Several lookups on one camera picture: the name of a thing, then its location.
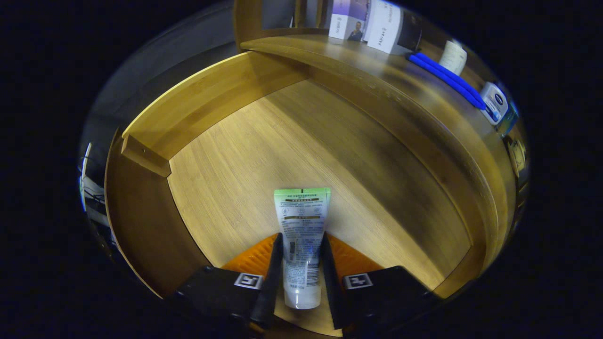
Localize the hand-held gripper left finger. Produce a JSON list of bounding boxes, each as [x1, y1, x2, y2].
[[165, 232, 285, 330]]

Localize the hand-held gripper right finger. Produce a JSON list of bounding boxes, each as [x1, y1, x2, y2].
[[319, 232, 436, 331]]

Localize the white tube green end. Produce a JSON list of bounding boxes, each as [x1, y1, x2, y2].
[[274, 188, 331, 310]]

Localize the beige lidded teacup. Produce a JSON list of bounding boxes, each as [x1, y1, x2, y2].
[[508, 139, 527, 177]]

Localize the blue folded cloth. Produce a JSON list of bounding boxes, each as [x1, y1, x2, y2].
[[407, 52, 487, 111]]

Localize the slim teal bottle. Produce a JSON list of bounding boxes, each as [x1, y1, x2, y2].
[[497, 101, 520, 137]]

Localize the white bottle blue pump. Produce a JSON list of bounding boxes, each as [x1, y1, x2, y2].
[[480, 81, 509, 126]]

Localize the thick white book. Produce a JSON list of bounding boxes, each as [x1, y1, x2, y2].
[[367, 0, 423, 55]]

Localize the purple book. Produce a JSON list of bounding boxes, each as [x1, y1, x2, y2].
[[328, 0, 371, 42]]

